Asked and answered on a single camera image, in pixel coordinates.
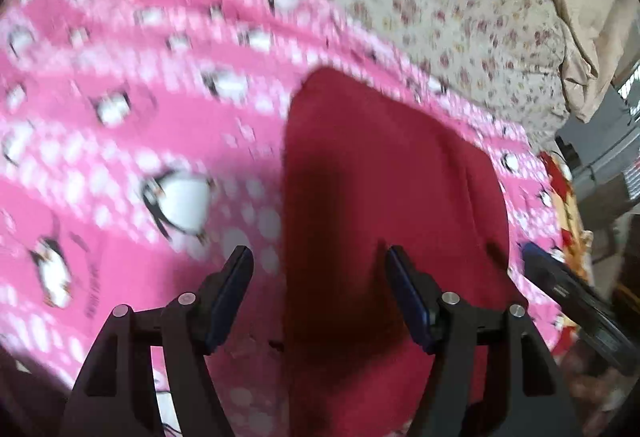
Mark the grey machine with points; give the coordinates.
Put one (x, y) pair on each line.
(607, 157)

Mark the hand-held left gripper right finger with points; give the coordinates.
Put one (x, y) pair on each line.
(407, 292)

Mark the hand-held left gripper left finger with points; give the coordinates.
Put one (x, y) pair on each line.
(232, 287)

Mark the pink penguin print blanket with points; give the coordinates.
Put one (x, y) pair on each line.
(125, 117)

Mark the dark red garment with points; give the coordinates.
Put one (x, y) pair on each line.
(380, 177)

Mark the red and yellow printed cloth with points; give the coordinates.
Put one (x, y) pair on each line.
(565, 197)

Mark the floral bed sheet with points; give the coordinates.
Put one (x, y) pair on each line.
(450, 7)

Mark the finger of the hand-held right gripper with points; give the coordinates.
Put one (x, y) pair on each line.
(542, 264)

